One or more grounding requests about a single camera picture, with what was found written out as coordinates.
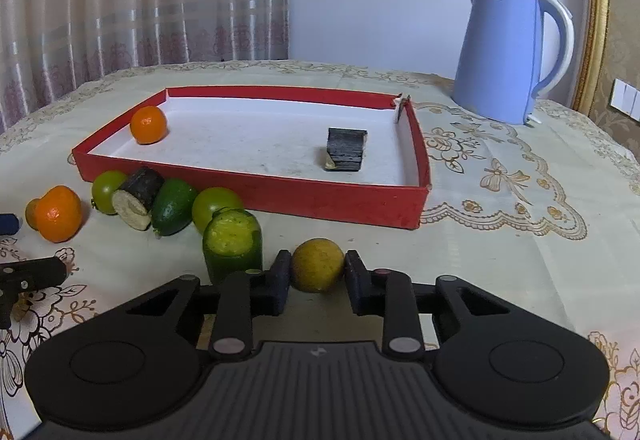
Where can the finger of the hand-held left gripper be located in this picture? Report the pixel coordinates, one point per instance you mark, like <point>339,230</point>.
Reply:
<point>9,224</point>
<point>40,272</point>

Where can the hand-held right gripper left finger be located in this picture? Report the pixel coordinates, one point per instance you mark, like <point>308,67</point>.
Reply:
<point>280,284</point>

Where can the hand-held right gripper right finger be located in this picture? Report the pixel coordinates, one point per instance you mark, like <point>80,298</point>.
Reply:
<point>357,284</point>

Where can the yellow-brown round fruit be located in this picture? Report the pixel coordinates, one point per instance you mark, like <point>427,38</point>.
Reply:
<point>317,265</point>
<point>31,215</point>

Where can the orange tangerine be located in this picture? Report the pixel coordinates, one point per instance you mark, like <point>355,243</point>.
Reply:
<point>148,124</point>
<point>59,215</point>

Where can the green cucumber piece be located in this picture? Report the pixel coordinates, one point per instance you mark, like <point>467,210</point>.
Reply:
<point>232,245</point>

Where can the red cardboard box tray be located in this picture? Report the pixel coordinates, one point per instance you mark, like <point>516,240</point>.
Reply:
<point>325,206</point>

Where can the round green fruit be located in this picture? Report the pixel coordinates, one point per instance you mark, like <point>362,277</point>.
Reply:
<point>105,190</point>
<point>212,206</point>

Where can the dark sugarcane piece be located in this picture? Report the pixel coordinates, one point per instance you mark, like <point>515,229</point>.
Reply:
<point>345,149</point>
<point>136,200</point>

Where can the oval dark green fruit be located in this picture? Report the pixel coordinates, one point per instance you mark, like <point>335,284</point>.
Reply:
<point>172,207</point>

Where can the floral cream tablecloth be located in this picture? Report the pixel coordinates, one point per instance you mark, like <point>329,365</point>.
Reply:
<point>500,260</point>

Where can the pink patterned curtain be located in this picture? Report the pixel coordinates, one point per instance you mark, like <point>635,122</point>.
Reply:
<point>125,4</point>

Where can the light blue electric kettle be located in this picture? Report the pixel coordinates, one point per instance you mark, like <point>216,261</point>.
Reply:
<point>495,54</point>

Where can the white wall switch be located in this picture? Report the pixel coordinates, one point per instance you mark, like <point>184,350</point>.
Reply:
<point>627,98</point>

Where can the gold frame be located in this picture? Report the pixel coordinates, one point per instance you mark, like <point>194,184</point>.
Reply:
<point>595,19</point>

